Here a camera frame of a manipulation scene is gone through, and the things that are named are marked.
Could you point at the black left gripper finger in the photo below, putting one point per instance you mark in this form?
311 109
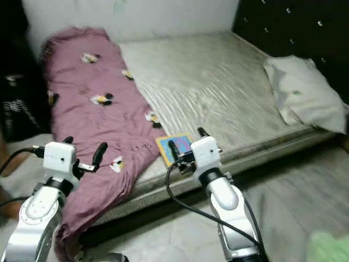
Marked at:
101 154
67 140

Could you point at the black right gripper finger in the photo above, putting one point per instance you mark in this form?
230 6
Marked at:
202 132
174 150

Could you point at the colourful yellow-edged children's book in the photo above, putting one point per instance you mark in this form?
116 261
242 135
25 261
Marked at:
163 147

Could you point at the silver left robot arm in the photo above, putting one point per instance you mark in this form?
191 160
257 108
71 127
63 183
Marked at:
32 224

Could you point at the mauve cartoon print blanket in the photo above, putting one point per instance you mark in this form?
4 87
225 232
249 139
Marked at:
98 109

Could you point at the white quilted dotted mattress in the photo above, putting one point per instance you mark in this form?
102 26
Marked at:
207 87

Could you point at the black white-patterned basket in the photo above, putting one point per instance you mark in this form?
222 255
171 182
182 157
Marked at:
24 106

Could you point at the person's bare leg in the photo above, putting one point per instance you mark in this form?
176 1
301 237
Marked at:
13 164

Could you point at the dotted fabric bed base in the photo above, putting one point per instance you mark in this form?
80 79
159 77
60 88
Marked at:
278 161

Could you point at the white pillow with green tree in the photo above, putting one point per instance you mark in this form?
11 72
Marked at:
305 93

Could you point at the black tufted headboard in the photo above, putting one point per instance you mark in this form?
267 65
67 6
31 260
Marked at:
294 24

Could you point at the pale green cloth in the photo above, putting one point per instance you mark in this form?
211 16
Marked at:
327 248

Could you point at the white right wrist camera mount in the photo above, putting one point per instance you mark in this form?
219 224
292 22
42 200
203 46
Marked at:
206 154

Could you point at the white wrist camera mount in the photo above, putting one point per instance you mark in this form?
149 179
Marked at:
60 161
206 154

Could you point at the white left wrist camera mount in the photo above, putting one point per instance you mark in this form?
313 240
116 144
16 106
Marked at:
60 161

